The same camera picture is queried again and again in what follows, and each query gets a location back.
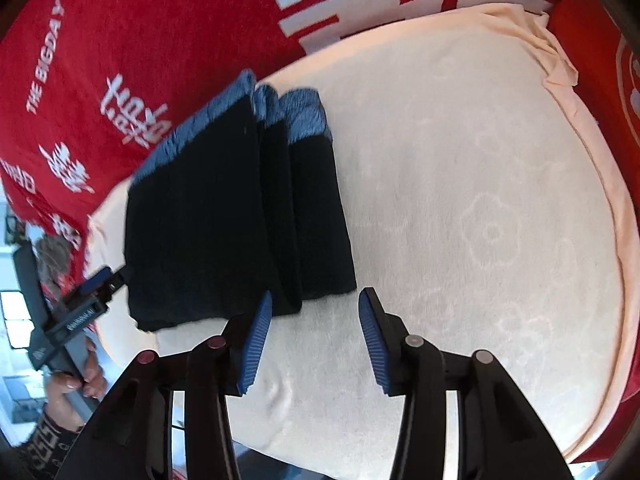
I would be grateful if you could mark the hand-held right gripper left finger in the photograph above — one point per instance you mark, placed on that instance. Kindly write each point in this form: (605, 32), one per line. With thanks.
(257, 335)

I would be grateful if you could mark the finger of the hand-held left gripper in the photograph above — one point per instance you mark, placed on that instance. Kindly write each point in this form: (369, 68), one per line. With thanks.
(97, 282)

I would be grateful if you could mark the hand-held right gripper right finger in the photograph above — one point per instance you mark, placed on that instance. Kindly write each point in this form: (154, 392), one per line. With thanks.
(370, 340)

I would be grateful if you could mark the black pants with blue waistband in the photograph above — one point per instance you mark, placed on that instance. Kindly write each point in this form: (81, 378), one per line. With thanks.
(210, 210)

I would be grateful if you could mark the person's left forearm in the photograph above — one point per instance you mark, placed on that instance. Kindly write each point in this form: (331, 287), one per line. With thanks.
(45, 445)

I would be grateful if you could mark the person's left hand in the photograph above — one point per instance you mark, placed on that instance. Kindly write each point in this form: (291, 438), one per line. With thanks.
(95, 375)

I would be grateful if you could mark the grey fuzzy cloth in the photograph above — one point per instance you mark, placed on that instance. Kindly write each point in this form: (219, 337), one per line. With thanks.
(52, 257)

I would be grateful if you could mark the cream flower-patterned blanket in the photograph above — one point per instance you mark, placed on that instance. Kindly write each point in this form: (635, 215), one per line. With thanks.
(475, 185)

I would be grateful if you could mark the red printed blanket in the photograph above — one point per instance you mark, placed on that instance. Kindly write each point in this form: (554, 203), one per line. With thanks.
(125, 35)

